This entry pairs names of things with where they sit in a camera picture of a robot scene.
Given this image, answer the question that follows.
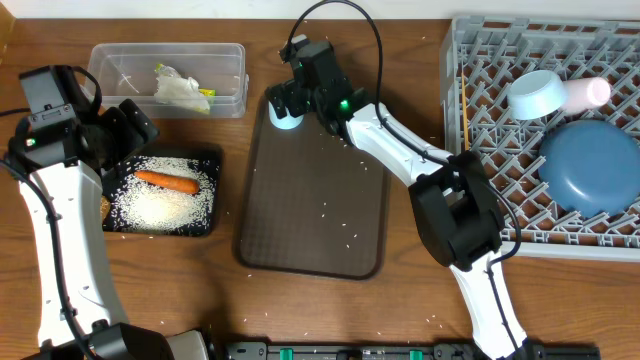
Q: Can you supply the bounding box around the light blue cup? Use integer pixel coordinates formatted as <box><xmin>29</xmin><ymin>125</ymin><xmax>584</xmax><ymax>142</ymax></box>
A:
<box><xmin>268</xmin><ymin>103</ymin><xmax>304</xmax><ymax>130</ymax></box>

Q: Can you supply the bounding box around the grey dishwasher rack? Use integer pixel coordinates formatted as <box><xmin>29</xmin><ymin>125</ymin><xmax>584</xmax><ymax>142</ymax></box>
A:
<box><xmin>440</xmin><ymin>15</ymin><xmax>639</xmax><ymax>262</ymax></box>

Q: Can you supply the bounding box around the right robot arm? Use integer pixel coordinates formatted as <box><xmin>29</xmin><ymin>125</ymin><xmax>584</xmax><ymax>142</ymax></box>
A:
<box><xmin>265</xmin><ymin>73</ymin><xmax>527</xmax><ymax>359</ymax></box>

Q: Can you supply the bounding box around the white cup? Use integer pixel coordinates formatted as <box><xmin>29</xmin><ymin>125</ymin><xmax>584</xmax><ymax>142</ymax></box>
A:
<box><xmin>561</xmin><ymin>77</ymin><xmax>612</xmax><ymax>115</ymax></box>

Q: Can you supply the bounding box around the dark brown serving tray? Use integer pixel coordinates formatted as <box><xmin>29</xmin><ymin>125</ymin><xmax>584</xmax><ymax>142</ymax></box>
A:
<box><xmin>233</xmin><ymin>99</ymin><xmax>390</xmax><ymax>280</ymax></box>

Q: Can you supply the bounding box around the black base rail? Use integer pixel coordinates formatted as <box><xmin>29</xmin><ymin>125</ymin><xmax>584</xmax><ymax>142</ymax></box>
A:
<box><xmin>216</xmin><ymin>342</ymin><xmax>602</xmax><ymax>360</ymax></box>

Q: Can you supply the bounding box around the green foil snack wrapper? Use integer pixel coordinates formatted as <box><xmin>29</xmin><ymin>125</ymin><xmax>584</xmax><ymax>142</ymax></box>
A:
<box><xmin>155</xmin><ymin>63</ymin><xmax>216</xmax><ymax>110</ymax></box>

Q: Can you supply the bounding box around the clear plastic bin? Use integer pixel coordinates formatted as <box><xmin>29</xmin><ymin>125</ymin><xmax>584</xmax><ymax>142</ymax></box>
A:
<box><xmin>84</xmin><ymin>43</ymin><xmax>249</xmax><ymax>119</ymax></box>

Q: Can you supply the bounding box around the wooden chopstick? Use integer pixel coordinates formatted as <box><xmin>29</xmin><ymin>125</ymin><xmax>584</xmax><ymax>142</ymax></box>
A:
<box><xmin>460</xmin><ymin>64</ymin><xmax>471</xmax><ymax>151</ymax></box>

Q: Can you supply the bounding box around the orange carrot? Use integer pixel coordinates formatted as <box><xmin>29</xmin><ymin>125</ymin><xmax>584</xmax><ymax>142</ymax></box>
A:
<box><xmin>134</xmin><ymin>170</ymin><xmax>200</xmax><ymax>195</ymax></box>

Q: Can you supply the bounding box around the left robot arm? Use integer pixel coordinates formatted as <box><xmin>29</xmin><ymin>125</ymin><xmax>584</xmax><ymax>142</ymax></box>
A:
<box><xmin>1</xmin><ymin>99</ymin><xmax>210</xmax><ymax>359</ymax></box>

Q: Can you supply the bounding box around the white napkin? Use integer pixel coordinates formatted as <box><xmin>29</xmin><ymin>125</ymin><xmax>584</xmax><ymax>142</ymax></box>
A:
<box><xmin>154</xmin><ymin>75</ymin><xmax>210</xmax><ymax>114</ymax></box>

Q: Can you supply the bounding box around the brown textured food piece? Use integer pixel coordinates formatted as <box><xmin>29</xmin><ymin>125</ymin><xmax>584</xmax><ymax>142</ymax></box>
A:
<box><xmin>100</xmin><ymin>196</ymin><xmax>111</xmax><ymax>222</ymax></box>

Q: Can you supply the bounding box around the dark blue plate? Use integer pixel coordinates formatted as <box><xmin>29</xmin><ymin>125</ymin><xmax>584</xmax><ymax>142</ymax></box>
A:
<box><xmin>538</xmin><ymin>120</ymin><xmax>639</xmax><ymax>218</ymax></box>

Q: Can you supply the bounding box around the light blue bowl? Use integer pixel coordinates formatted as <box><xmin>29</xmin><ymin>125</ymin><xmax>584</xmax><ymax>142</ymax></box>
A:
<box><xmin>507</xmin><ymin>70</ymin><xmax>568</xmax><ymax>120</ymax></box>

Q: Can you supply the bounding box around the white rice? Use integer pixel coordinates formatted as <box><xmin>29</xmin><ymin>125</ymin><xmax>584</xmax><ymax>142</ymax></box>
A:
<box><xmin>107</xmin><ymin>155</ymin><xmax>219</xmax><ymax>234</ymax></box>

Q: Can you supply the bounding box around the black waste tray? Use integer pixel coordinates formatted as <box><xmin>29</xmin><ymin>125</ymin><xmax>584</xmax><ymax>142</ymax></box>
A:
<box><xmin>99</xmin><ymin>142</ymin><xmax>225</xmax><ymax>238</ymax></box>

